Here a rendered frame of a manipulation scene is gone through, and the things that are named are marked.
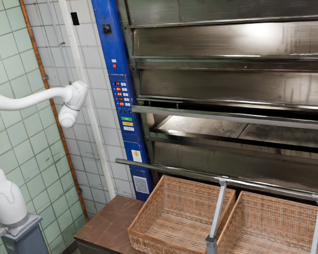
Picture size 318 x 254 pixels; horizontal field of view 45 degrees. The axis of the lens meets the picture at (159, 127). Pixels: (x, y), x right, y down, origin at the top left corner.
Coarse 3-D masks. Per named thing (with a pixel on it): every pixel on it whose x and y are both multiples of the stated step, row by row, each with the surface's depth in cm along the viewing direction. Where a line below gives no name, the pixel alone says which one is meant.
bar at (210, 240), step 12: (156, 168) 222; (168, 168) 218; (216, 180) 202; (228, 180) 198; (240, 180) 196; (276, 192) 186; (288, 192) 182; (300, 192) 180; (216, 216) 197; (216, 228) 196; (216, 252) 197; (312, 252) 170
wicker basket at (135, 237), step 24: (168, 192) 273; (192, 192) 261; (216, 192) 251; (144, 216) 257; (168, 216) 272; (192, 216) 265; (144, 240) 240; (168, 240) 250; (192, 240) 247; (216, 240) 226
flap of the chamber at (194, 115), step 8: (144, 104) 251; (152, 104) 250; (160, 104) 249; (168, 104) 247; (176, 104) 246; (144, 112) 238; (152, 112) 235; (160, 112) 232; (168, 112) 229; (176, 112) 226; (184, 112) 223; (232, 112) 217; (240, 112) 216; (248, 112) 215; (256, 112) 214; (264, 112) 213; (272, 112) 212; (280, 112) 211; (232, 120) 208; (240, 120) 205; (248, 120) 203; (256, 120) 200; (264, 120) 198; (272, 120) 196; (304, 128) 188; (312, 128) 186
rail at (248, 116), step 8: (192, 112) 220; (200, 112) 217; (208, 112) 214; (216, 112) 212; (224, 112) 209; (280, 120) 193; (288, 120) 191; (296, 120) 189; (304, 120) 187; (312, 120) 185
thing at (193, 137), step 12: (156, 132) 262; (168, 132) 259; (180, 132) 256; (216, 144) 239; (228, 144) 234; (240, 144) 230; (252, 144) 226; (264, 144) 224; (276, 144) 221; (288, 144) 219; (300, 156) 212; (312, 156) 208
